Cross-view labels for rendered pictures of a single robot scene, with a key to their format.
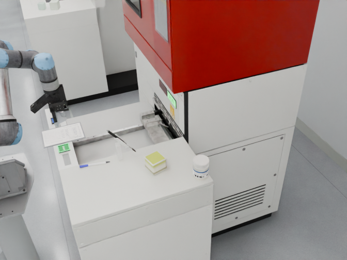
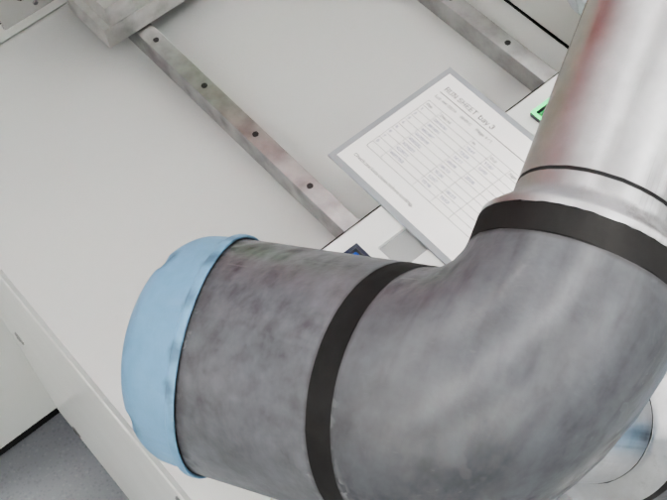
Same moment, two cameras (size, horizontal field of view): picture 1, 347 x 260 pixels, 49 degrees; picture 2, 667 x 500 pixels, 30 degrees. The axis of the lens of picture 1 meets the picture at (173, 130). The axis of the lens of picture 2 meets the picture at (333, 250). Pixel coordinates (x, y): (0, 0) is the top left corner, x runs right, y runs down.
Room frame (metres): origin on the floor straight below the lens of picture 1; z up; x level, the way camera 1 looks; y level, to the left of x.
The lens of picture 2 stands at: (1.82, 1.15, 1.85)
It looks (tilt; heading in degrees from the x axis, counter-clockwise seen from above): 57 degrees down; 257
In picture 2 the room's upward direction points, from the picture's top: 8 degrees counter-clockwise
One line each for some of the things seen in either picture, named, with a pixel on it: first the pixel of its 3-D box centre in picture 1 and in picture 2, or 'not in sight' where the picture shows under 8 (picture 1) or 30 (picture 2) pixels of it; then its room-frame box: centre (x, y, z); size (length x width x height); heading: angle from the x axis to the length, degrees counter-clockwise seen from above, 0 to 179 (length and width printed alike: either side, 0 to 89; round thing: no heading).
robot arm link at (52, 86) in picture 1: (49, 83); not in sight; (1.46, 0.53, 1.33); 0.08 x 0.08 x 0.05
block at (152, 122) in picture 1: (152, 122); not in sight; (1.74, 0.12, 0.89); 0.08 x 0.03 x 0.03; 110
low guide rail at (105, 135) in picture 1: (116, 132); (231, 118); (1.73, 0.32, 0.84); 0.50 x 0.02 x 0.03; 110
